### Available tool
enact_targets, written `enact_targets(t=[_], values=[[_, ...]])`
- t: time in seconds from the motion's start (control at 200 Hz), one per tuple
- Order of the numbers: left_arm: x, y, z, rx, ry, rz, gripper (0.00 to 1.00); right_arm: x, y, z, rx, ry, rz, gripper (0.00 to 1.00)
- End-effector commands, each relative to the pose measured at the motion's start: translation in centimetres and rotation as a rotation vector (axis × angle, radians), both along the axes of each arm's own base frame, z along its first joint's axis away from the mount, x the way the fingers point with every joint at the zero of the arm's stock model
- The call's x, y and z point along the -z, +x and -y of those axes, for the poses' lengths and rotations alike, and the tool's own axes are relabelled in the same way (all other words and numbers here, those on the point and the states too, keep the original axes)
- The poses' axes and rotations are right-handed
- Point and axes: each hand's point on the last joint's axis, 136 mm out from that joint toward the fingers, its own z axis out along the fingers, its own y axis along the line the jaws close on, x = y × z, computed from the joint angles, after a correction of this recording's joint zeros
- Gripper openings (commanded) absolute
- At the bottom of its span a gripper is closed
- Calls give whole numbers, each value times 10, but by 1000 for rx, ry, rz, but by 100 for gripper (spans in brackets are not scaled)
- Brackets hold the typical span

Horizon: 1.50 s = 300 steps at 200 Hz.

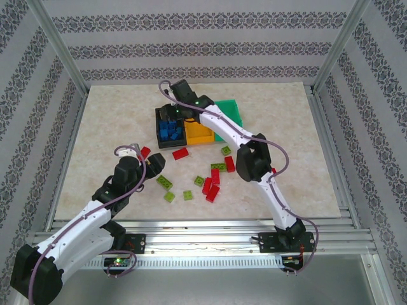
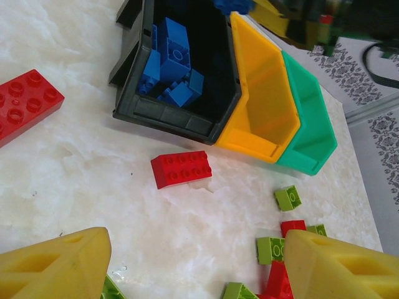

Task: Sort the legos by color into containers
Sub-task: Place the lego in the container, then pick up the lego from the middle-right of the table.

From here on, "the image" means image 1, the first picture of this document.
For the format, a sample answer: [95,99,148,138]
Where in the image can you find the black plastic bin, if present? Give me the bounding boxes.
[155,106,188,149]

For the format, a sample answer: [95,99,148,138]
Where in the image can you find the yellow plastic bin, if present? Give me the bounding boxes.
[184,119,216,146]

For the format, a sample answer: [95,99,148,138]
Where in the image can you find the green plastic bin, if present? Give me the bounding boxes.
[214,98,245,143]

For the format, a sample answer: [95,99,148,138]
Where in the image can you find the grey metal panel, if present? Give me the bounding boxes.
[60,268,376,305]

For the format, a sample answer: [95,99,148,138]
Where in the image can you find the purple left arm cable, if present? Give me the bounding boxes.
[27,144,148,305]

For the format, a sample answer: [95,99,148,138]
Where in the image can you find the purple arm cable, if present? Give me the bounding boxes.
[158,80,320,277]
[27,144,148,305]

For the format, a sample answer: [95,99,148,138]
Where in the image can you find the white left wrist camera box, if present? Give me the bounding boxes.
[114,144,141,159]

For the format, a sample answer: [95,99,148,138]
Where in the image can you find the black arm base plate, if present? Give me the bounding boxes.
[90,233,146,255]
[259,231,317,254]

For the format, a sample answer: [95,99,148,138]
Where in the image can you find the aluminium table side rail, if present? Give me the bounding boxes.
[305,84,362,229]
[44,90,90,231]

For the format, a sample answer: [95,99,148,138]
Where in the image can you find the aluminium rail beam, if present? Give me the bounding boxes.
[30,219,378,255]

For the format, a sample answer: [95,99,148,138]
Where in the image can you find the slotted white cable duct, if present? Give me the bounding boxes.
[60,255,284,269]

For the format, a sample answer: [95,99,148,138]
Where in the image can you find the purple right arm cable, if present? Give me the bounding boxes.
[158,80,320,277]

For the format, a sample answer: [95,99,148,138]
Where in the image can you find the aluminium frame post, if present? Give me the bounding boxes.
[27,0,89,96]
[311,0,373,95]

